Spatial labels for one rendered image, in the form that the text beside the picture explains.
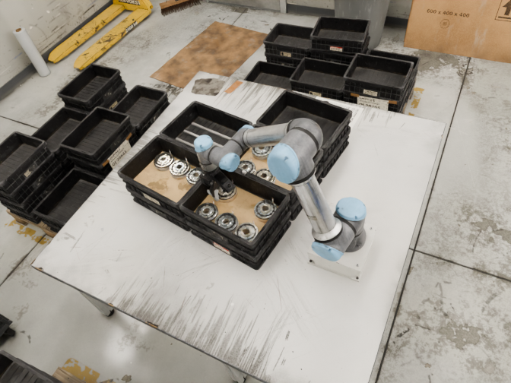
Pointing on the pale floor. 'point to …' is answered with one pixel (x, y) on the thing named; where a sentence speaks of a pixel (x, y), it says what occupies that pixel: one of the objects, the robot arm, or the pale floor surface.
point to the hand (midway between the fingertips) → (221, 196)
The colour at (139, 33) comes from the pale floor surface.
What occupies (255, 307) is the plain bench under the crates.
